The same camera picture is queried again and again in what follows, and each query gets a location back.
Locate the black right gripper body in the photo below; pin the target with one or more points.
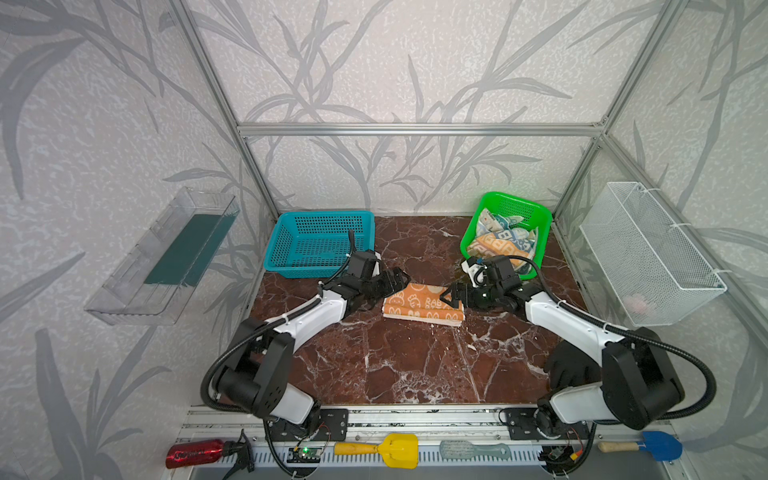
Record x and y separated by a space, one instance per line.
468 290

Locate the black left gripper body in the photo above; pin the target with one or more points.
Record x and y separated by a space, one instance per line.
380 285

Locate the orange beige lettered towel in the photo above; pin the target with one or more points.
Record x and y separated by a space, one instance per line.
489 245

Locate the orange bunny towel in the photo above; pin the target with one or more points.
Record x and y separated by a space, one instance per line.
422 303

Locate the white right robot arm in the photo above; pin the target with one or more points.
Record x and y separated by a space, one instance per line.
644 379

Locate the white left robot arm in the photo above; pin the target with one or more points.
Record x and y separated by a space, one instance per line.
252 375

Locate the blue bunny towel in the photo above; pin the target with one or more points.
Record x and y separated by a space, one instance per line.
507 227

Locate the teal plastic basket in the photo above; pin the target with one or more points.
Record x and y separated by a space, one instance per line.
315 244

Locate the green plastic basket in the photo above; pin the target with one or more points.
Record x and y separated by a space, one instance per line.
534 216

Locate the black and yellow glove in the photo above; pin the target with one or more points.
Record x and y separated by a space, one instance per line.
567 366

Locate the pale green brush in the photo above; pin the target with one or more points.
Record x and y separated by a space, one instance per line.
465 450

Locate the yellow toy shovel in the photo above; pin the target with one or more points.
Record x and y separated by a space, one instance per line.
400 451

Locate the right controller board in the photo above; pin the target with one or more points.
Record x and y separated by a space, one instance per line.
561 455

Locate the controller board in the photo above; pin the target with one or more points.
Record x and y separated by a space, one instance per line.
561 455
304 455

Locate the left controller board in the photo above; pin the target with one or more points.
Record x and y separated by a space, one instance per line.
304 455

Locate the blue toy shovel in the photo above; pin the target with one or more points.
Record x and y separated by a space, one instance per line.
663 447

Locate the red bottle with black trigger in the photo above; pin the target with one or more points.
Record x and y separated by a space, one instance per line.
210 451

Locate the pink object in wire basket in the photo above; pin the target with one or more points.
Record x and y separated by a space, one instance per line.
636 304

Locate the white wire wall basket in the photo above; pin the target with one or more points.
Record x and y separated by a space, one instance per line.
642 250

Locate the aluminium frame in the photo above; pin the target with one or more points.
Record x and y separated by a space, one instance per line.
689 124

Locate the clear plastic wall tray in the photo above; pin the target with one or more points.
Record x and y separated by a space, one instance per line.
153 284

